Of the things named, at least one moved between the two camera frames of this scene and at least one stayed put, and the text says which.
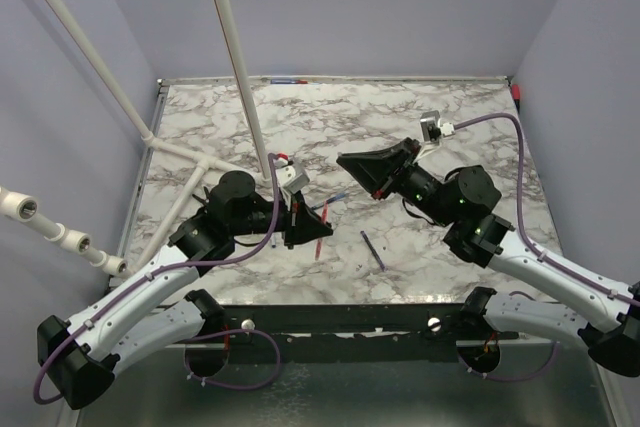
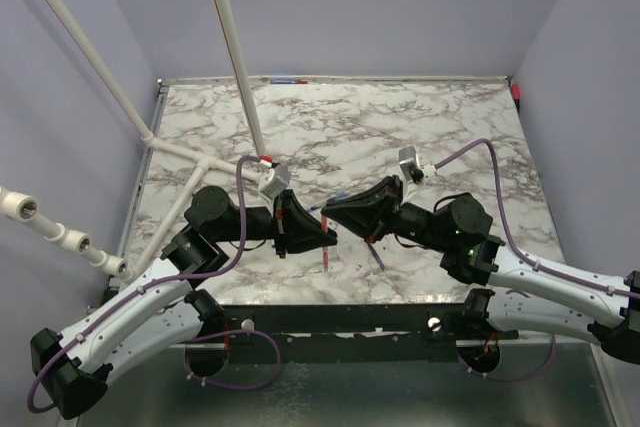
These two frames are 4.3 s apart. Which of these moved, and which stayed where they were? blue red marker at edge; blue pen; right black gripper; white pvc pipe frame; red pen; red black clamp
Moved: right black gripper; red pen
Stayed: red black clamp; blue red marker at edge; blue pen; white pvc pipe frame
